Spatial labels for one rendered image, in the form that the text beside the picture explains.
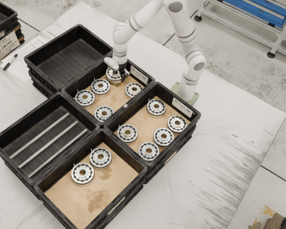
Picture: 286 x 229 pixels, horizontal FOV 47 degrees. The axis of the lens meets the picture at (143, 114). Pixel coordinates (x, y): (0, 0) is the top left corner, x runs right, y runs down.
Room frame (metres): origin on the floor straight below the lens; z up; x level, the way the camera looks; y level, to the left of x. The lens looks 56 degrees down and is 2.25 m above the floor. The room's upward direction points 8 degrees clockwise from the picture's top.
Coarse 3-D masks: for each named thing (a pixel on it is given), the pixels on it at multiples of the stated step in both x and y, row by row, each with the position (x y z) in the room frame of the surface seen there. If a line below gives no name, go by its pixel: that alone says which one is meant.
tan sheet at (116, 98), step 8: (128, 80) 1.16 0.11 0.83; (88, 88) 1.06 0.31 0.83; (112, 88) 1.09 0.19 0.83; (120, 88) 1.09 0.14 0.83; (112, 96) 1.03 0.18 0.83; (120, 96) 1.04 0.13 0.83; (96, 104) 0.97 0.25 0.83; (104, 104) 0.98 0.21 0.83; (112, 104) 0.98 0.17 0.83; (120, 104) 0.99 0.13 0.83
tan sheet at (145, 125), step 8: (144, 112) 0.96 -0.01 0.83; (168, 112) 0.98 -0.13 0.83; (176, 112) 0.99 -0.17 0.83; (128, 120) 0.90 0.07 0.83; (136, 120) 0.90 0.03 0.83; (144, 120) 0.91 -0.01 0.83; (152, 120) 0.92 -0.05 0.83; (160, 120) 0.92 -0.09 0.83; (136, 128) 0.86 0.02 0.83; (144, 128) 0.86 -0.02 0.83; (152, 128) 0.87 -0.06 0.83; (144, 136) 0.82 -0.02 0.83; (152, 136) 0.82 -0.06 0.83; (176, 136) 0.84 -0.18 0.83; (136, 144) 0.76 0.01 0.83; (136, 152) 0.72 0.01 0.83; (160, 152) 0.74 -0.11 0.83
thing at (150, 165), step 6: (156, 84) 1.08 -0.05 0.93; (162, 84) 1.08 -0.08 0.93; (168, 90) 1.05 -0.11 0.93; (138, 96) 0.98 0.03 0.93; (174, 96) 1.02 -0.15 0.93; (132, 102) 0.94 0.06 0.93; (186, 102) 0.99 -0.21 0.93; (126, 108) 0.90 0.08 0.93; (192, 108) 0.96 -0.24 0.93; (120, 114) 0.86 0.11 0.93; (198, 114) 0.93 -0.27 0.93; (192, 120) 0.89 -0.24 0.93; (108, 132) 0.75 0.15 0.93; (180, 138) 0.79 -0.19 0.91; (126, 144) 0.70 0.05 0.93; (168, 144) 0.73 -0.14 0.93; (132, 150) 0.68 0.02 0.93; (138, 156) 0.65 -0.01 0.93; (162, 156) 0.68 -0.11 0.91; (144, 162) 0.64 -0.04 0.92; (156, 162) 0.65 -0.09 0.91
